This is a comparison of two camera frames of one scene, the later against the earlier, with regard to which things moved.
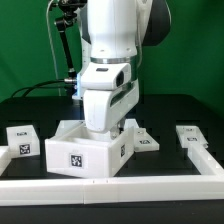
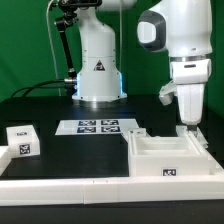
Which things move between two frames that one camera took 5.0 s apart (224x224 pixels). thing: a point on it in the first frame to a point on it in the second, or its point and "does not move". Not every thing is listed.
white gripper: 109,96 to 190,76
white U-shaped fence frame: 117,190 does not move
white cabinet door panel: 191,137 does not move
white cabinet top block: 23,141 does not move
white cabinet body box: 74,150 to 166,156
